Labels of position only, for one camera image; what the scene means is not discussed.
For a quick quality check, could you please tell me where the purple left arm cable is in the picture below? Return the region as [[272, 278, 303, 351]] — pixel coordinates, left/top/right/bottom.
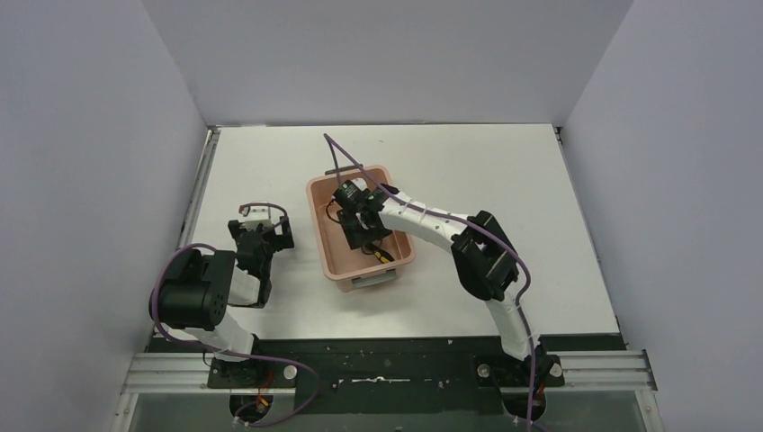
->
[[149, 201, 322, 429]]

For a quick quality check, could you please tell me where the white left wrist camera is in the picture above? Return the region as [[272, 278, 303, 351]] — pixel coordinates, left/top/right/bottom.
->
[[242, 204, 273, 230]]

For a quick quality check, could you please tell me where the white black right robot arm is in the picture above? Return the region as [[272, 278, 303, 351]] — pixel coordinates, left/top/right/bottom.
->
[[330, 182, 563, 393]]

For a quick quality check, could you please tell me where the yellow black screwdriver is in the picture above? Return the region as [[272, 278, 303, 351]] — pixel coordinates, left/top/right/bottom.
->
[[365, 243, 395, 264]]

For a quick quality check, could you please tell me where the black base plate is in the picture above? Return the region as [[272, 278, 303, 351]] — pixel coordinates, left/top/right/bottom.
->
[[128, 335, 626, 424]]

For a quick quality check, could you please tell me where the black round right wrist camera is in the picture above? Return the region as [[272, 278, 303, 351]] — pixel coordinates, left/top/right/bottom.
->
[[332, 180, 370, 210]]

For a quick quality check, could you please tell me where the pink plastic bin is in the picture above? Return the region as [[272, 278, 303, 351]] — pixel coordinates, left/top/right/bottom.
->
[[306, 166, 416, 293]]

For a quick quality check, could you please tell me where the aluminium table edge rail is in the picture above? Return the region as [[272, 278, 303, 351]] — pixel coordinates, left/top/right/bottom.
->
[[176, 126, 220, 248]]

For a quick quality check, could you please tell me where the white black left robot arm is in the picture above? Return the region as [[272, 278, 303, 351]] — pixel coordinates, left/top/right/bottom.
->
[[148, 216, 294, 363]]

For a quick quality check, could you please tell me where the aluminium front frame rail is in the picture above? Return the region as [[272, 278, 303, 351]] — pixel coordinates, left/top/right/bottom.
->
[[111, 341, 665, 431]]

